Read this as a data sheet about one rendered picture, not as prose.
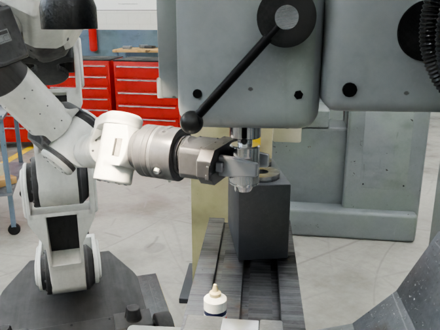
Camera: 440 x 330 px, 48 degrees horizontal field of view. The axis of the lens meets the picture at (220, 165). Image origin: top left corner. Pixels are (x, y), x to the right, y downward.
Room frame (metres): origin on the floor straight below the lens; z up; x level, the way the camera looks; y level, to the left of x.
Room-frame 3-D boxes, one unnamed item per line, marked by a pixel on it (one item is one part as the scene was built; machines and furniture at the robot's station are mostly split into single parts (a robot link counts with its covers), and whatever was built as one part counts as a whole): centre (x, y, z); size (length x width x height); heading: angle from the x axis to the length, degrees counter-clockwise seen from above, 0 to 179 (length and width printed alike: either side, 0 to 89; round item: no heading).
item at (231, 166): (0.71, -0.03, 1.24); 0.06 x 0.02 x 0.03; 67
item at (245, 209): (1.17, -0.09, 1.00); 0.22 x 0.12 x 0.20; 5
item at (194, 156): (0.78, 0.05, 1.24); 0.13 x 0.12 x 0.10; 157
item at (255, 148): (0.74, -0.04, 1.26); 0.05 x 0.05 x 0.01
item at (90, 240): (1.48, 0.50, 0.68); 0.21 x 0.20 x 0.13; 17
